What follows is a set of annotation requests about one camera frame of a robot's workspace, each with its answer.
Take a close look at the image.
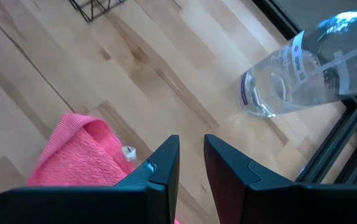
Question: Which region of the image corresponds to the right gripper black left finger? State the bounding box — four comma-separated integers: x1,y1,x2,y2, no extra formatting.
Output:
0,134,181,224

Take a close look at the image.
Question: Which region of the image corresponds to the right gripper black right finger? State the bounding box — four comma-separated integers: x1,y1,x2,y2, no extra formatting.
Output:
203,134,357,224

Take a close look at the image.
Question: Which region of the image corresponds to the pink microfiber towel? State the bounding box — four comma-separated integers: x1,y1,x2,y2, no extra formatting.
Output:
27,113,181,224

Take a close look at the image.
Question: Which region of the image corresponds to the clear plastic spray bottle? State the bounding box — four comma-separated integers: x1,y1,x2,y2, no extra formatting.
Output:
237,6,357,119

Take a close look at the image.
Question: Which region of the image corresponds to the black metal table frame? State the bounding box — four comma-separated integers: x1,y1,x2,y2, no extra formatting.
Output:
252,0,357,184

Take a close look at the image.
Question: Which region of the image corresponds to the black wire basket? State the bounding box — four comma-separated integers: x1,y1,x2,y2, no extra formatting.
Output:
68,0,126,23

